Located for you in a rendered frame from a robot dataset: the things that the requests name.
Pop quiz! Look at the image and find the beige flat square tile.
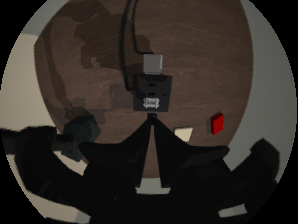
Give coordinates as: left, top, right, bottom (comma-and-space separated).
174, 127, 193, 141

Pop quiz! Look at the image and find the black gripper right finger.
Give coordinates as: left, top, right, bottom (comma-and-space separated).
154, 119, 230, 189

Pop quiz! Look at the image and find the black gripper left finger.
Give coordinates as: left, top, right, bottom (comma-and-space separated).
77, 119, 152, 188

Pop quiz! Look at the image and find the red rectangular block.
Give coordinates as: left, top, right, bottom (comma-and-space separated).
210, 113, 223, 136

